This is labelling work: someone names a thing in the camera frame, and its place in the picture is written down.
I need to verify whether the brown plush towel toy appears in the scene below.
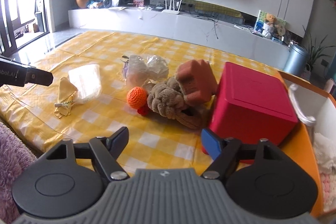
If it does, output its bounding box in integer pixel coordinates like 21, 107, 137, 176
143, 76, 204, 130

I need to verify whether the yellow cleaning cloth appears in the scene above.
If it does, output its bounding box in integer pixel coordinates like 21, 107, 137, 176
54, 77, 78, 119

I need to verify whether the red Wonderlab box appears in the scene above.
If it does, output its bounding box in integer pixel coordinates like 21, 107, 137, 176
201, 61, 299, 164

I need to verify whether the orange crochet fruit toy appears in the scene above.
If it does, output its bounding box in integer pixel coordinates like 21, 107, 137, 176
126, 86, 150, 116

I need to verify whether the teddy bear on shelf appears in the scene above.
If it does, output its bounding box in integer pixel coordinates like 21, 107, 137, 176
262, 13, 277, 39

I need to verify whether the silver trash can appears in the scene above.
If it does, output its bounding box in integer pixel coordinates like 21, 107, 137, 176
282, 44, 309, 77

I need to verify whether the white rope handle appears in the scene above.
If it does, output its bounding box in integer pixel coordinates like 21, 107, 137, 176
288, 84, 316, 127

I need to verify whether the red brown sponge slipper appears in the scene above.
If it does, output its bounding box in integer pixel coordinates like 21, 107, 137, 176
175, 59, 218, 107

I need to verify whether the potted grass plant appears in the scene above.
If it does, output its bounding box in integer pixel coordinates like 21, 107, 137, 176
303, 27, 335, 74

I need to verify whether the orange storage box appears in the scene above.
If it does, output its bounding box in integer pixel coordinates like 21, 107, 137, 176
275, 70, 336, 219

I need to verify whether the plastic bag with purple item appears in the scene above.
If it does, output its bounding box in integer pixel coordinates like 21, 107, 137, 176
121, 55, 169, 88

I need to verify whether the white tv console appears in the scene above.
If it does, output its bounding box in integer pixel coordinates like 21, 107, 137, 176
68, 8, 289, 69

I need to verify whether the yellow checkered tablecloth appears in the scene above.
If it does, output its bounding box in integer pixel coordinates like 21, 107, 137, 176
0, 30, 283, 175

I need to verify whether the white mesh cloth pouch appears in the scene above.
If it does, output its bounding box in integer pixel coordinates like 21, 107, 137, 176
68, 64, 102, 104

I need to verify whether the purple fluffy blanket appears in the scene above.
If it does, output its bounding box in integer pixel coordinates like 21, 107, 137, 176
1, 123, 37, 223

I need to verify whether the white wifi router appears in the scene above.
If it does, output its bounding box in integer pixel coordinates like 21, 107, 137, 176
162, 0, 182, 15

